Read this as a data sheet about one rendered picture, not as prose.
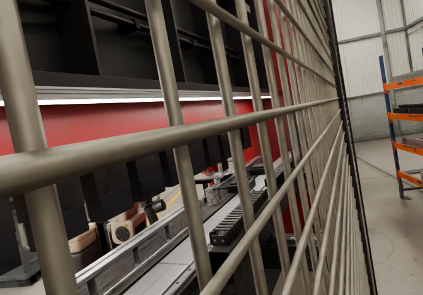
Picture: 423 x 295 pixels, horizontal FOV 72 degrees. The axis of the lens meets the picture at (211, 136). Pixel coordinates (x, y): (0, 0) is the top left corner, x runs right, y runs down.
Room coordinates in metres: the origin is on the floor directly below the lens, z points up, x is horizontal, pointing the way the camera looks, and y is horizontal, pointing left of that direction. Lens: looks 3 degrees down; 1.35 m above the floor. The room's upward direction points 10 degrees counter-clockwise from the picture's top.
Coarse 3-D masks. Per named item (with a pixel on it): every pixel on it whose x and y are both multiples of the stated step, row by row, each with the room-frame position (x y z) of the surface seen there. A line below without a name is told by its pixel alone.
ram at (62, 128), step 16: (0, 112) 0.70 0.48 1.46; (48, 112) 0.82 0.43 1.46; (64, 112) 0.86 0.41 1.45; (80, 112) 0.91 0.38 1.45; (96, 112) 0.97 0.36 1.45; (112, 112) 1.03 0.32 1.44; (128, 112) 1.10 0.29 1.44; (144, 112) 1.19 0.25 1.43; (160, 112) 1.28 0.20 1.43; (192, 112) 1.54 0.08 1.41; (208, 112) 1.71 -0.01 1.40; (240, 112) 2.19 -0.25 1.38; (0, 128) 0.70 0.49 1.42; (48, 128) 0.81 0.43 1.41; (64, 128) 0.85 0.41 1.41; (80, 128) 0.90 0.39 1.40; (96, 128) 0.95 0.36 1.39; (112, 128) 1.01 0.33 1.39; (128, 128) 1.09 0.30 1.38; (144, 128) 1.17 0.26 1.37; (0, 144) 0.69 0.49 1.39; (48, 144) 0.80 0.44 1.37; (64, 144) 0.84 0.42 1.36
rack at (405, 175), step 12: (384, 72) 3.50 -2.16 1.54; (384, 84) 3.50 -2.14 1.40; (396, 84) 3.19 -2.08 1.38; (408, 84) 2.92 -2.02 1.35; (420, 120) 2.78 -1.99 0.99; (396, 144) 3.43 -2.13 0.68; (396, 156) 3.50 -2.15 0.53; (396, 168) 3.54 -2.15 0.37; (408, 180) 3.25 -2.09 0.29; (420, 180) 3.00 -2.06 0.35
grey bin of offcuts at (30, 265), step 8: (16, 216) 3.62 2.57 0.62; (16, 224) 2.96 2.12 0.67; (16, 232) 2.95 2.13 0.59; (24, 248) 2.99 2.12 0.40; (24, 256) 2.98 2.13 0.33; (32, 256) 3.07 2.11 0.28; (24, 264) 2.96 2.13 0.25; (32, 264) 3.05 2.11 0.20; (8, 272) 2.99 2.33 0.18; (16, 272) 2.97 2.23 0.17; (24, 272) 2.95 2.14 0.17; (32, 272) 3.01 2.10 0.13; (0, 280) 3.00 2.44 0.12; (8, 280) 2.98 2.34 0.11; (16, 280) 3.01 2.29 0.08; (24, 280) 2.99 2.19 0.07; (32, 280) 3.09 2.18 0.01; (0, 288) 3.06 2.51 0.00
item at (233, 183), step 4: (248, 180) 1.45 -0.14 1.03; (252, 180) 1.45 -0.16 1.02; (232, 184) 1.42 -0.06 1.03; (236, 184) 1.41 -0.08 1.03; (252, 184) 1.44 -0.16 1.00; (208, 188) 1.53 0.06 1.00; (212, 188) 1.51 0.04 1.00; (216, 188) 1.49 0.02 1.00; (220, 188) 1.48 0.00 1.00; (224, 188) 1.47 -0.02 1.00; (228, 188) 1.41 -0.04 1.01; (232, 188) 1.41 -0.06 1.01; (236, 188) 1.40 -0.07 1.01; (252, 188) 1.43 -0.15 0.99; (228, 192) 1.42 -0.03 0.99; (232, 192) 1.41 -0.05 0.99; (236, 192) 1.40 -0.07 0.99
